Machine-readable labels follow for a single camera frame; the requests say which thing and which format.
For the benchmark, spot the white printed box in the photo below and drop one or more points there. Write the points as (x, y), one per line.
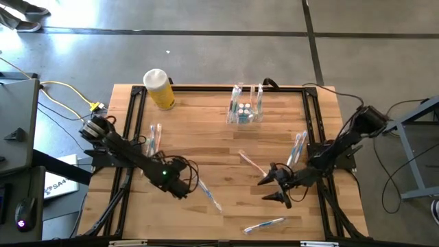
(61, 178)

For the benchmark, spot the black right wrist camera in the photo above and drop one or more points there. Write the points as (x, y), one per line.
(285, 177)

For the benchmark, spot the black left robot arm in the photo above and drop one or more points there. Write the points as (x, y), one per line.
(130, 154)

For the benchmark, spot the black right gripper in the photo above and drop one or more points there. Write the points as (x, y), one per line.
(302, 179)

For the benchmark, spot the grey metal stand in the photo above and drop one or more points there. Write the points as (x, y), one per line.
(410, 158)

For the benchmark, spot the white aluminium bar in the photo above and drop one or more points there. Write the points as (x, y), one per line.
(127, 243)
(319, 244)

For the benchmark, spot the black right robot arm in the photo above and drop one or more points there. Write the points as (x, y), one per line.
(343, 144)

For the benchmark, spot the black computer mouse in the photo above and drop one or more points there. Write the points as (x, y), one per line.
(25, 212)

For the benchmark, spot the black strut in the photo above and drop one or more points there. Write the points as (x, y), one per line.
(58, 166)

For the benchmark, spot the yellow wipes canister white lid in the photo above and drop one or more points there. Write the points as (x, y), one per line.
(161, 96)

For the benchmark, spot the black aluminium table frame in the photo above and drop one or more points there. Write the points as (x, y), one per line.
(199, 88)

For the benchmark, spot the black triangular object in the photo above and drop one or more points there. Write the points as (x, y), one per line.
(17, 135)

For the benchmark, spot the person's shoe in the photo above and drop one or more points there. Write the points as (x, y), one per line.
(435, 212)
(29, 26)
(37, 10)

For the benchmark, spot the grey desk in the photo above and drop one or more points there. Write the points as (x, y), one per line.
(17, 113)

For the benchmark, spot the dark desk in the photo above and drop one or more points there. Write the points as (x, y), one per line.
(8, 185)

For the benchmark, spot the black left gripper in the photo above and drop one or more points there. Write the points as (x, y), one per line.
(179, 188)

